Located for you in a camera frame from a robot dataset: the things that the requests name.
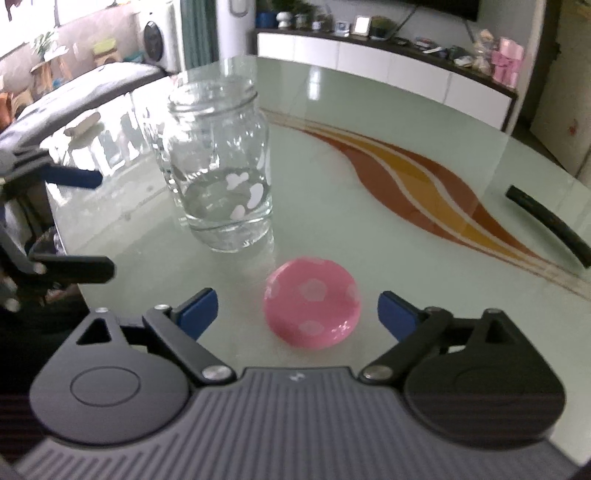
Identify white standing air conditioner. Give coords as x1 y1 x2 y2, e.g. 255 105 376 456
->
217 0 257 62

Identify white door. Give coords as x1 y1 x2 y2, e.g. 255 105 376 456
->
529 0 591 174

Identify white low cabinet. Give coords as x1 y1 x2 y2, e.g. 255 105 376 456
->
255 28 519 134

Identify white washing machine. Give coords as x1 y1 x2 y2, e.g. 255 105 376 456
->
140 0 182 75

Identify pink gift boxes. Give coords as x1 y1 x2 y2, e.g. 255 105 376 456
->
491 38 526 89

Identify wooden stool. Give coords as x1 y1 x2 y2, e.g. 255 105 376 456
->
28 50 75 95

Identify glass bottle with white spots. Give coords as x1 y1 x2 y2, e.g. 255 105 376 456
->
166 76 274 254

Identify green curtain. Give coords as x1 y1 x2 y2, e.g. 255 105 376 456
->
181 0 219 71

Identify black television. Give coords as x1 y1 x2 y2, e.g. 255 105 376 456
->
405 0 479 22

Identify grey padded chair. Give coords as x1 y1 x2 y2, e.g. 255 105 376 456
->
0 64 170 154

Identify beige roll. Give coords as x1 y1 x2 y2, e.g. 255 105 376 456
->
64 110 101 138

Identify pink spotted bottle cap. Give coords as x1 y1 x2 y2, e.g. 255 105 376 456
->
263 257 361 350

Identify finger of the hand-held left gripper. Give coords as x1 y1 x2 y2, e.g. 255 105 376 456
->
0 225 116 284
0 148 103 205

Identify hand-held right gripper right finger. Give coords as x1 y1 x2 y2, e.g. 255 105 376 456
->
359 291 520 385

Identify black rubber tube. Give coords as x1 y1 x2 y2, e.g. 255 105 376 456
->
505 185 591 269

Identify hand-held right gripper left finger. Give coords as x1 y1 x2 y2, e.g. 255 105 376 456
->
76 288 234 385

